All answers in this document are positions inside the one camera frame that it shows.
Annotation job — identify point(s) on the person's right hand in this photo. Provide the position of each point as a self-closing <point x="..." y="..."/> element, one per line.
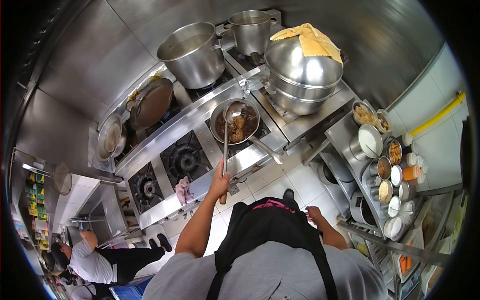
<point x="315" y="215"/>

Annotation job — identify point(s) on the person's left hand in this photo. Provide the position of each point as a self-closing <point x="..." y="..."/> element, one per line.
<point x="218" y="185"/>

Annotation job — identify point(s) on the person's left thumb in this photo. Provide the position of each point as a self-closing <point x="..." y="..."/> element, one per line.
<point x="221" y="167"/>

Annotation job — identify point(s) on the person's left fingers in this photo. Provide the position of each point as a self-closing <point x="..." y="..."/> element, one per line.
<point x="227" y="184"/>

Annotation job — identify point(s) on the person's right fingers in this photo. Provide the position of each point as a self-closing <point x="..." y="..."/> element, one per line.
<point x="309" y="210"/>

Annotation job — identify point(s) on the long steel ladle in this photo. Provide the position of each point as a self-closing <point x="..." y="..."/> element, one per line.
<point x="225" y="146"/>

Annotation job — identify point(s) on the brown food in sauce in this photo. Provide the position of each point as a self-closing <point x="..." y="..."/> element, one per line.
<point x="238" y="127"/>

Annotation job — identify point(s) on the pink rag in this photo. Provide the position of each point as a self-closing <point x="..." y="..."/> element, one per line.
<point x="183" y="190"/>

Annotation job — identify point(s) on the steel gas stove range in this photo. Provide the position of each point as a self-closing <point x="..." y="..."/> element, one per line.
<point x="195" y="123"/>

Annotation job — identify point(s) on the steel frying pan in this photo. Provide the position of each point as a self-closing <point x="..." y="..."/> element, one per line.
<point x="247" y="112"/>

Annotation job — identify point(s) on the steel side table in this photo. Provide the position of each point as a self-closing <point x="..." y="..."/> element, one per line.
<point x="345" y="150"/>

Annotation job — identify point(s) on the person's body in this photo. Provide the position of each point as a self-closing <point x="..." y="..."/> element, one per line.
<point x="262" y="270"/>

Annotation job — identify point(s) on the row of steel condiment containers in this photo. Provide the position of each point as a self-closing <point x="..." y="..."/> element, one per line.
<point x="378" y="165"/>

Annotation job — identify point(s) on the crumpled foil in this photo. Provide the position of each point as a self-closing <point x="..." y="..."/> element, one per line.
<point x="249" y="85"/>

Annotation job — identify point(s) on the dark wok with lid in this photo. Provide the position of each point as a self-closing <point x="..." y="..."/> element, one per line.
<point x="152" y="103"/>

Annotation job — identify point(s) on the orange squeeze bottle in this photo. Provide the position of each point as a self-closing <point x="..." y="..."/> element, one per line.
<point x="411" y="173"/>

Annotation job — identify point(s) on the white basket with carrots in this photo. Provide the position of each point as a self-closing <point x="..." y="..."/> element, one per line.
<point x="407" y="258"/>

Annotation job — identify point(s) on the large steel stockpot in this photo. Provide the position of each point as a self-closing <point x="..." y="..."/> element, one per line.
<point x="195" y="60"/>

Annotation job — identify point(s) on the shallow steel bowl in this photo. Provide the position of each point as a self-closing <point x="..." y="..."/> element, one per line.
<point x="110" y="137"/>

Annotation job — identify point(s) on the group of white capped bottles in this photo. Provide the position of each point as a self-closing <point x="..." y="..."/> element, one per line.
<point x="412" y="157"/>

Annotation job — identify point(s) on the domed steel steamer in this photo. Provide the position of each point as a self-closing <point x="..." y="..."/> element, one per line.
<point x="300" y="78"/>

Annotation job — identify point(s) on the steel sink counter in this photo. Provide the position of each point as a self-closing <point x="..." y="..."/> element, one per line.
<point x="105" y="210"/>

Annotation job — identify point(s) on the small steel stockpot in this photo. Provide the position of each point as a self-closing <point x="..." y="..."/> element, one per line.
<point x="251" y="35"/>

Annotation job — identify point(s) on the blue plastic crate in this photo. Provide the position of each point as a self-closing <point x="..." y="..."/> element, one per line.
<point x="129" y="289"/>

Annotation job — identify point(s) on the yellow cloth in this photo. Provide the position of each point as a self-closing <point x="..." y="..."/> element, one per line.
<point x="318" y="43"/>

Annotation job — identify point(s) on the yellow pipe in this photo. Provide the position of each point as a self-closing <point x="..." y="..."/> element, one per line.
<point x="438" y="115"/>

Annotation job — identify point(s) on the shelf with coloured packets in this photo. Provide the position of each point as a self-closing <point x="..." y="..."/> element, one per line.
<point x="35" y="202"/>

